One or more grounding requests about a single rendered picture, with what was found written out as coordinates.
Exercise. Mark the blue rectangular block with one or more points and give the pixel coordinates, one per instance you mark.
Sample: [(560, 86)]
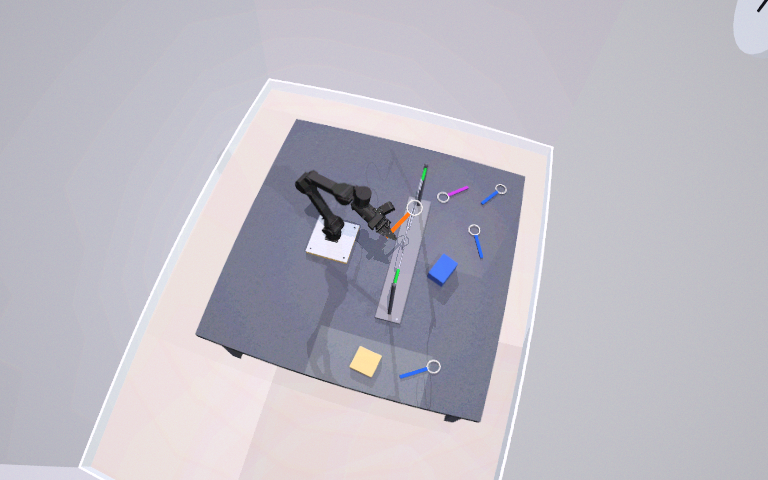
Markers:
[(442, 270)]

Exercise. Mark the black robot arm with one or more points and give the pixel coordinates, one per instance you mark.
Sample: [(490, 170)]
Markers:
[(343, 193)]

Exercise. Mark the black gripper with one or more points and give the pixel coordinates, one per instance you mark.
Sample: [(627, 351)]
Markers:
[(382, 226)]

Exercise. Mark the grey loop with orange handle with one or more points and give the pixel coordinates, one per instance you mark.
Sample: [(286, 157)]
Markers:
[(407, 215)]

